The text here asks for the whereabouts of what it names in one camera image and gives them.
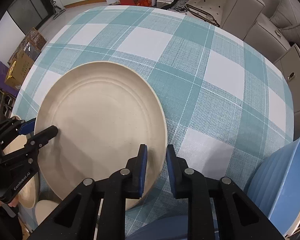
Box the large beige plate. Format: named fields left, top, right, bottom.
left=34, top=61, right=168, bottom=210

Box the grey sofa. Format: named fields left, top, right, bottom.
left=219, top=0, right=300, bottom=64

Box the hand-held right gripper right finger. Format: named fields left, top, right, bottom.
left=166, top=144, right=285, bottom=240

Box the teal checked tablecloth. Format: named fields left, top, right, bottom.
left=11, top=5, right=294, bottom=240

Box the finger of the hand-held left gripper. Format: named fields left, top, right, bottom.
left=0, top=117, right=37, bottom=143
left=0, top=126, right=59, bottom=167

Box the printed cardboard box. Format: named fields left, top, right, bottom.
left=4, top=49, right=36, bottom=91

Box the small beige plate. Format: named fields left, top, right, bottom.
left=35, top=199, right=65, bottom=225

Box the grey bedside cabinet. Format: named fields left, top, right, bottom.
left=273, top=43, right=300, bottom=117

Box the person's left forearm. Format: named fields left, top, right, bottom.
left=0, top=200, right=23, bottom=240

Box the brown patterned box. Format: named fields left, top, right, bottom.
left=7, top=27, right=47, bottom=64

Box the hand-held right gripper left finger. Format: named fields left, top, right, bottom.
left=35, top=144, right=148, bottom=240

